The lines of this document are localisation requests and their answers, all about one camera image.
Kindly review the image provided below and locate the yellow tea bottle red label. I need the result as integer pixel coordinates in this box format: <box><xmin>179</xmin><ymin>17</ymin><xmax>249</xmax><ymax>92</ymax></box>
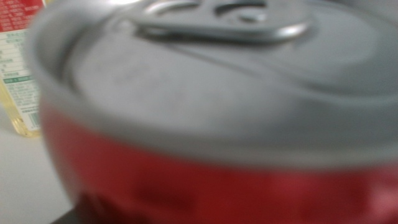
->
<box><xmin>0</xmin><ymin>0</ymin><xmax>47</xmax><ymax>138</ymax></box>

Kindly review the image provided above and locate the red soda can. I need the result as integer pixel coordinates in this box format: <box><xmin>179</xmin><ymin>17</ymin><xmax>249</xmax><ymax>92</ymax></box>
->
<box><xmin>24</xmin><ymin>0</ymin><xmax>398</xmax><ymax>224</ymax></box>

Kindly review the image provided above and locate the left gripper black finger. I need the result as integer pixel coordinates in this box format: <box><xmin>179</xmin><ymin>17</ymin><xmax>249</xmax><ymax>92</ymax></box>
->
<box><xmin>49</xmin><ymin>192</ymin><xmax>147</xmax><ymax>224</ymax></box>

